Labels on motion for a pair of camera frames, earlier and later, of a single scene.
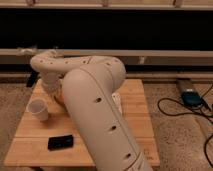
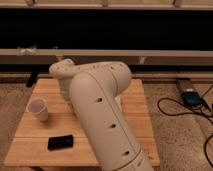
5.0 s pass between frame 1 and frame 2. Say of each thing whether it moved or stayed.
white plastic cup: stayed
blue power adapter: stayed
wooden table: stayed
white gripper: moved
